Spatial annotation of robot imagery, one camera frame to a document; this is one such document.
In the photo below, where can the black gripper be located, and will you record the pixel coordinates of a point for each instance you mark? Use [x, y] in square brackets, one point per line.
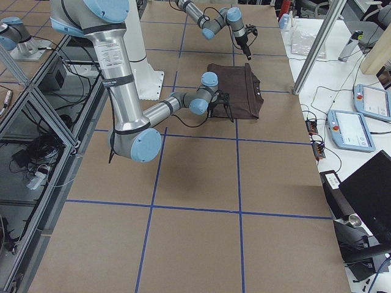
[220, 102]
[243, 43]

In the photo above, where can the brown t-shirt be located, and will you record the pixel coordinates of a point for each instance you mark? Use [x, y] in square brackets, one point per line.
[243, 88]

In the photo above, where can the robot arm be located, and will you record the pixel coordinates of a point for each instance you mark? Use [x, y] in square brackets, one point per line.
[211, 21]
[103, 23]

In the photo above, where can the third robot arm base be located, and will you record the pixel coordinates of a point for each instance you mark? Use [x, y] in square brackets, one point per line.
[22, 46]

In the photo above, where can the blue plastic cup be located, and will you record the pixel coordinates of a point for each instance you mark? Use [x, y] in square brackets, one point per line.
[284, 21]

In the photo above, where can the silver foil bag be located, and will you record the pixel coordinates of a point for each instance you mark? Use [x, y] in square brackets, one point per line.
[302, 42]

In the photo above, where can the red cylinder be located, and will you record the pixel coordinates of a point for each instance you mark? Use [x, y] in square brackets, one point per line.
[285, 6]

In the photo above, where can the orange black connector strip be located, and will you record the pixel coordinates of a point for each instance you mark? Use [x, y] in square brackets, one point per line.
[317, 142]

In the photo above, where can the near blue teach pendant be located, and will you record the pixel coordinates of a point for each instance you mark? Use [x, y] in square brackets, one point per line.
[349, 131]

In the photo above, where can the blue teach pendant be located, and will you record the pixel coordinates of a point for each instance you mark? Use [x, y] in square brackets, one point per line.
[372, 102]
[349, 131]

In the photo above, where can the far blue teach pendant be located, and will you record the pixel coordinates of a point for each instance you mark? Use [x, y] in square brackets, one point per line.
[372, 102]

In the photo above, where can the black monitor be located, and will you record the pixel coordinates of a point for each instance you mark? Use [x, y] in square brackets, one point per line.
[367, 191]

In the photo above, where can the metal cup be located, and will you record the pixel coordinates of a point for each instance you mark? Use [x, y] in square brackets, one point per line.
[352, 221]

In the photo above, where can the aluminium frame post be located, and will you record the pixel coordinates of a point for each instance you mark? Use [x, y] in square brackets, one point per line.
[335, 10]

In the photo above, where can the aluminium frame rack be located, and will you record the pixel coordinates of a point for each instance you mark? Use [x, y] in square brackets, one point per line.
[45, 131]

